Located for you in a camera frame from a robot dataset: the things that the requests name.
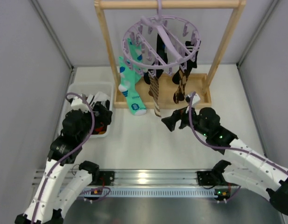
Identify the green sock with chevrons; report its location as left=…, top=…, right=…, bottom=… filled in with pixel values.
left=118, top=56, right=147, bottom=116

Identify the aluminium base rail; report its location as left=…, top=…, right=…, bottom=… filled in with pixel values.
left=32, top=169, right=228, bottom=187

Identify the green sock with white patches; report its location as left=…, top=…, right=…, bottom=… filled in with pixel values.
left=127, top=38, right=144, bottom=83

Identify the brown striped sock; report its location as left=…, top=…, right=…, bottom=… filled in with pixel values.
left=148, top=74, right=161, bottom=117

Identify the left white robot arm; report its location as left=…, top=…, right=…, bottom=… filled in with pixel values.
left=15, top=102, right=112, bottom=224

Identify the lilac round clip hanger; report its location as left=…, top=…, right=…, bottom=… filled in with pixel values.
left=121, top=0, right=201, bottom=77

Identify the black argyle sock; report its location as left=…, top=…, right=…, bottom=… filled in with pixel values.
left=92, top=122, right=109, bottom=135

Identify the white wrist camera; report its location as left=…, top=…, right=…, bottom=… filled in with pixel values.
left=185, top=92, right=201, bottom=106
left=70, top=94, right=89, bottom=112

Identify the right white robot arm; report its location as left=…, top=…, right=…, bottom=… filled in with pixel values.
left=162, top=107, right=288, bottom=216

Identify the white plastic laundry basket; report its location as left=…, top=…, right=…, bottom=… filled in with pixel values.
left=57, top=81, right=114, bottom=134

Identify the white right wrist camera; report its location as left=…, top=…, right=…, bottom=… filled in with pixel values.
left=185, top=92, right=201, bottom=106

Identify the brown checkered sock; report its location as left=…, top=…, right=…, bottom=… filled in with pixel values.
left=172, top=68, right=190, bottom=104

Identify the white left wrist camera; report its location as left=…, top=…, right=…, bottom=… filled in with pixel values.
left=70, top=94, right=89, bottom=112

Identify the wooden hanging rack frame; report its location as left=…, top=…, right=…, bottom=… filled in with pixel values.
left=94, top=0, right=246, bottom=109

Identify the white perforated cable duct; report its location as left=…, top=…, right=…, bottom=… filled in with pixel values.
left=78, top=188, right=230, bottom=198

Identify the white sock in basket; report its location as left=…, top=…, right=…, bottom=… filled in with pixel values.
left=86, top=91, right=110, bottom=108

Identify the black sock with white stripes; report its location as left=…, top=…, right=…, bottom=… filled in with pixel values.
left=172, top=41, right=199, bottom=84

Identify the black sock with blue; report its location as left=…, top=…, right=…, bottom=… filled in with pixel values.
left=144, top=34, right=168, bottom=85

